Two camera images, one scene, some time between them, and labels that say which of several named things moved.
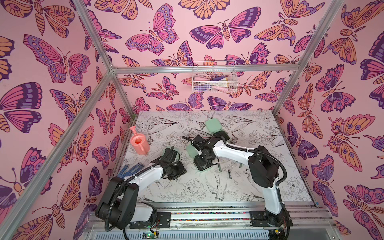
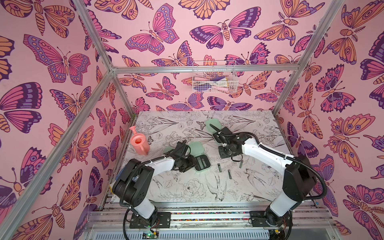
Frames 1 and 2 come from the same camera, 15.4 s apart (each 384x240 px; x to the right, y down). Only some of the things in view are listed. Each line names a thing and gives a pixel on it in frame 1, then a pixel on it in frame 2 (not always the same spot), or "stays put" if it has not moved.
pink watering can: (139, 142) stays put
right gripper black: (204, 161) → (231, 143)
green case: (201, 164) stays put
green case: (214, 126) stays put
